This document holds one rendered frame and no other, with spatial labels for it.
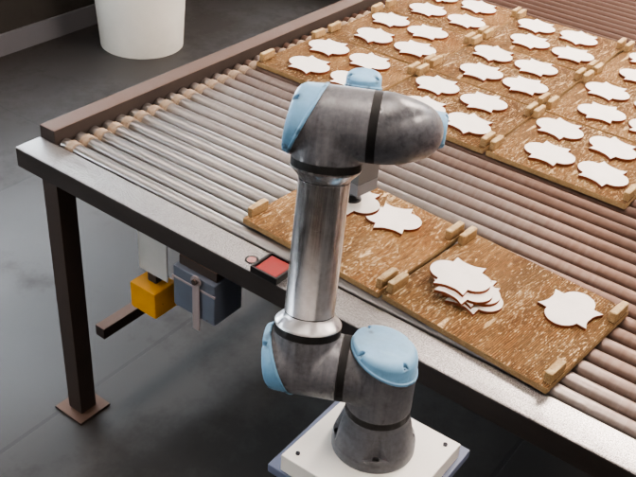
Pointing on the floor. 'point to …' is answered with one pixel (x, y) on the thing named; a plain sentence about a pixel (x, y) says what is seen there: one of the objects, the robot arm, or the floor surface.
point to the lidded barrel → (141, 27)
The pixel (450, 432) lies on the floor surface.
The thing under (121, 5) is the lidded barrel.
